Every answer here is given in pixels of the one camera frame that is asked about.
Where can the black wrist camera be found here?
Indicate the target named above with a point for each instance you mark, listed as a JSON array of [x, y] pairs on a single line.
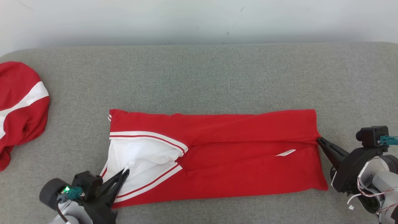
[[371, 137], [87, 183]]

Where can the red shorts with white stripe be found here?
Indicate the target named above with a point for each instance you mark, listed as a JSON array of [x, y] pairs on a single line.
[[25, 130]]

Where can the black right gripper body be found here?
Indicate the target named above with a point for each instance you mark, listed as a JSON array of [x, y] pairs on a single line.
[[348, 174]]

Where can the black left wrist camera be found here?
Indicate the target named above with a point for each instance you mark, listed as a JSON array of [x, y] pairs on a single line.
[[87, 183]]

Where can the red jersey with white sleeves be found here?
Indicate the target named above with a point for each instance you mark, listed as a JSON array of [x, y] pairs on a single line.
[[248, 174]]

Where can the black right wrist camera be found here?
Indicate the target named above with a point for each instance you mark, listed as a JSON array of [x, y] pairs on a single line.
[[371, 137]]

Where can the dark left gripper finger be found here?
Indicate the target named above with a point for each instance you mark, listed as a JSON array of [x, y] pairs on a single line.
[[117, 189], [113, 182]]

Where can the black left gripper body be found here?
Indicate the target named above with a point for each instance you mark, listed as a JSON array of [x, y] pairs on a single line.
[[99, 208]]

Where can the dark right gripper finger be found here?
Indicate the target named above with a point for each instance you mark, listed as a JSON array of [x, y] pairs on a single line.
[[334, 147], [333, 157]]

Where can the grey fabric sofa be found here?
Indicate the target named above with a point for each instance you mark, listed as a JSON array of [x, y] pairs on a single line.
[[199, 77]]

